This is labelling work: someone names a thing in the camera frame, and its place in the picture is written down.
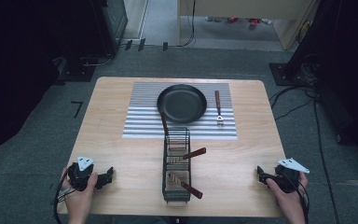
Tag red shoes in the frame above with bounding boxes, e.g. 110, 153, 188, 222
227, 17, 263, 31

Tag left hand-held gripper cable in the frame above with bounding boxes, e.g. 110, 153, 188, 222
52, 172, 76, 224

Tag black square base plate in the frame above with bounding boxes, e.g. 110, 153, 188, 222
268, 62, 310, 87

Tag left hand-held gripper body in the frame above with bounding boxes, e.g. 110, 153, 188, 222
66, 156, 107, 191

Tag black equipment stand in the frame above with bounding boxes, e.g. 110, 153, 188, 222
282, 0, 358, 158

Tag long black floor cable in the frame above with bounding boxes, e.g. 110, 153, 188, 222
312, 96, 341, 224

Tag person's left hand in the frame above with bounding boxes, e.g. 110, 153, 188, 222
60, 166, 100, 209

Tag black frying pan wooden handle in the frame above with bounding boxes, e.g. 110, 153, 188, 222
156, 83, 208, 136

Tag grey striped placemat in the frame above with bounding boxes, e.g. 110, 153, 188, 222
122, 81, 239, 141

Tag black cabinet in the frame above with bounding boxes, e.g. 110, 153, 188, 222
89, 0, 129, 58

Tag black stand base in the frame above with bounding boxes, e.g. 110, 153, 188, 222
54, 55, 115, 86

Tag dark curtain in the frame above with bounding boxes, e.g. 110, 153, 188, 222
0, 0, 102, 166

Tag person's right hand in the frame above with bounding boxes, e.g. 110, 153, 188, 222
265, 172, 310, 216

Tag right hand-held gripper cable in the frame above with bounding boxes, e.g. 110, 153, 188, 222
294, 178, 310, 224

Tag hand-held gripper cable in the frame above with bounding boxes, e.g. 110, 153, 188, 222
52, 172, 76, 224
294, 178, 310, 224

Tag black wire utensil rack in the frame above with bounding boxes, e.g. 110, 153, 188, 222
161, 126, 192, 204

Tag wooden handled utensil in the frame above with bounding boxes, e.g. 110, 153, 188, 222
167, 147, 207, 166
167, 172, 204, 201

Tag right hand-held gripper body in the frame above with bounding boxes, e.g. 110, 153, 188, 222
273, 157, 310, 194

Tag black tape corner mark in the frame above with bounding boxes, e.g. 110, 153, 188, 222
70, 100, 84, 119

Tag hanging black cable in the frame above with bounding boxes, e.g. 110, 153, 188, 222
175, 0, 198, 49

